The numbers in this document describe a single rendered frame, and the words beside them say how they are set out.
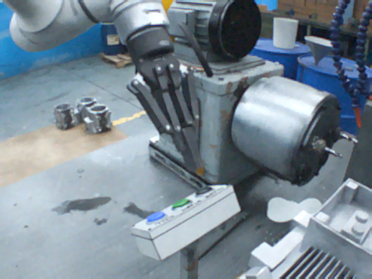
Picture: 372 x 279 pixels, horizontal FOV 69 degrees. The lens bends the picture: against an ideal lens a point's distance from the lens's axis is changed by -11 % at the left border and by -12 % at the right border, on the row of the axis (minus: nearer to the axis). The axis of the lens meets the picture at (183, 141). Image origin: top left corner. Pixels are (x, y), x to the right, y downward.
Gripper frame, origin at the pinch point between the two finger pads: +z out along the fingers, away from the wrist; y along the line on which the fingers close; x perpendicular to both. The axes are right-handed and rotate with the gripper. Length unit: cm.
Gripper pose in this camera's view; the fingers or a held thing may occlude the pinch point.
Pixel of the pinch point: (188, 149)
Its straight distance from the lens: 51.4
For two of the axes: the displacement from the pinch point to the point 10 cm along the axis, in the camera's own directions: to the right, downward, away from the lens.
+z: 3.5, 9.4, 0.6
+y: 7.7, -3.2, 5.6
